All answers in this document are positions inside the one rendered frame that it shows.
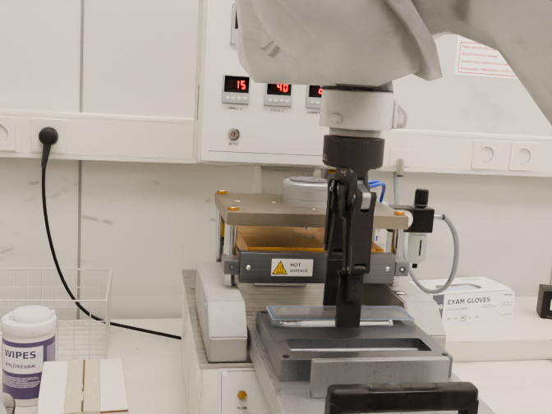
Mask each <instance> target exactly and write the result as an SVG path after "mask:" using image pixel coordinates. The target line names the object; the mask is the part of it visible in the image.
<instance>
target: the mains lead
mask: <svg viewBox="0 0 552 414"><path fill-rule="evenodd" d="M45 170H46V167H42V200H43V210H44V222H45V226H46V231H47V235H48V242H49V245H50V249H51V252H52V255H53V260H54V263H55V265H56V268H57V272H58V274H59V276H60V279H61V280H62V283H63V285H64V287H65V289H66V290H67V293H68V294H69V296H70V297H71V299H72V300H76V299H75V297H74V296H73V294H72V293H71V290H70V289H69V287H68V286H67V283H66V281H65V279H64V277H63V275H62V271H61V270H60V267H59V264H58V260H57V257H56V254H55V250H54V247H53V241H52V238H51V233H50V229H49V224H48V214H47V206H46V196H45ZM75 303H76V305H77V306H78V307H79V308H80V309H81V310H82V311H83V312H84V313H85V314H87V315H88V316H90V313H89V312H88V311H87V310H86V309H85V308H84V307H83V306H82V305H81V304H80V303H79V302H78V301H75ZM91 318H92V319H94V320H97V321H104V320H102V319H100V318H98V317H96V316H94V315H92V314H91ZM110 325H112V326H117V327H121V328H125V329H132V330H136V331H141V332H145V333H149V334H156V335H160V336H164V337H169V338H175V339H180V340H182V337H181V336H177V335H172V334H169V333H161V332H157V331H153V330H148V329H142V328H137V327H133V326H129V325H124V324H118V323H113V322H110Z"/></svg>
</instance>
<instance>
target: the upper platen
mask: <svg viewBox="0 0 552 414"><path fill-rule="evenodd" d="M324 229H325V228H304V227H269V226H238V228H237V256H238V258H239V250H251V251H324V248H323V245H324ZM371 252H384V249H383V248H382V247H380V246H378V245H377V244H375V243H374V242H372V245H371Z"/></svg>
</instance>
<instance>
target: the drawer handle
mask: <svg viewBox="0 0 552 414"><path fill-rule="evenodd" d="M478 393H479V392H478V388H477V387H476V386H475V385H474V384H473V383H471V382H468V381H464V382H426V383H388V384H332V385H330V386H329V387H328V389H327V396H326V397H325V406H324V414H358V413H386V412H439V411H458V414H477V413H478V407H479V400H478Z"/></svg>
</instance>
